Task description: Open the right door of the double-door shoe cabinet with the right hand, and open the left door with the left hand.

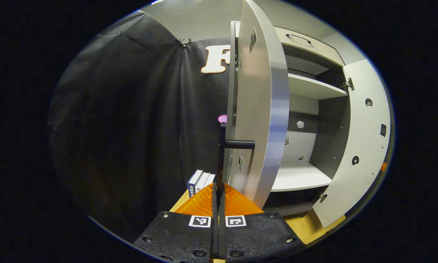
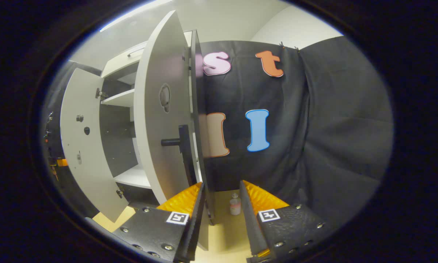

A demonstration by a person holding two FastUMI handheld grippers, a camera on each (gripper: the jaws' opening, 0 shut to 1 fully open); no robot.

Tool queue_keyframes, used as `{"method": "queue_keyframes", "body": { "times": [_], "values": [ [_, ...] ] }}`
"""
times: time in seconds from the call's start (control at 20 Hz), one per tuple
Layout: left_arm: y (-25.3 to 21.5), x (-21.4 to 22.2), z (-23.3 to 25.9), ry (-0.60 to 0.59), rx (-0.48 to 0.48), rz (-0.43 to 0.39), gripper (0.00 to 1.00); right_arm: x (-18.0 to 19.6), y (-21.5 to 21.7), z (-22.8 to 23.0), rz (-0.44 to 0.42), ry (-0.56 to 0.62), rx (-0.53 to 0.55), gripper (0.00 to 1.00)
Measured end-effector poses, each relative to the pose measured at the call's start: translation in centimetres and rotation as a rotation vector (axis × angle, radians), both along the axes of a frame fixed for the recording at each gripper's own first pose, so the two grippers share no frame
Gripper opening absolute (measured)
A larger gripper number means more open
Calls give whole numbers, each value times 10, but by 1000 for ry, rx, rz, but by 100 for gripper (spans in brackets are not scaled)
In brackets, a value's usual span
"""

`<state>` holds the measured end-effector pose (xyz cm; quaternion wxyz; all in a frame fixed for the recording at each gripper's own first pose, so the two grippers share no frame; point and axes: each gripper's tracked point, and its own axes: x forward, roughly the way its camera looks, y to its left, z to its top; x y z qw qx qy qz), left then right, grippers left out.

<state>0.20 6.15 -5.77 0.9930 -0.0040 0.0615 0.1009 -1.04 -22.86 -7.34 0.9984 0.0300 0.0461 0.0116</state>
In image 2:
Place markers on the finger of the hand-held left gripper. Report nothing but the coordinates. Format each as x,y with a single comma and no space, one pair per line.
54,172
62,163

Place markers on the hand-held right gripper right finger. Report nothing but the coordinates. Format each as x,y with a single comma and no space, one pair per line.
288,226

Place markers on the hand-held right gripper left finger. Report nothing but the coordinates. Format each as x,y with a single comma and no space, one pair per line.
157,230

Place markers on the white cabinet door camera sticker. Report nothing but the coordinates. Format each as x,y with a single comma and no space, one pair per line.
83,164

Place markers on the white cabinet door headphone sticker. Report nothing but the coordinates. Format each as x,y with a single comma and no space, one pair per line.
157,146

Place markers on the white double-door shoe cabinet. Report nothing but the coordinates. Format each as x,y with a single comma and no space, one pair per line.
200,109

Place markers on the metal door hinge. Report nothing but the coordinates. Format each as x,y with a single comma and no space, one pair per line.
101,94
120,193

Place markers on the white cabinet inner shelf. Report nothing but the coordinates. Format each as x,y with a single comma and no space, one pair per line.
120,98
133,177

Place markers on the white cabinet top flap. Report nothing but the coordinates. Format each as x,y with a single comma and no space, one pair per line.
120,64

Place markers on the black backdrop cloth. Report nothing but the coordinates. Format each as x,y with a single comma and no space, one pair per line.
332,128

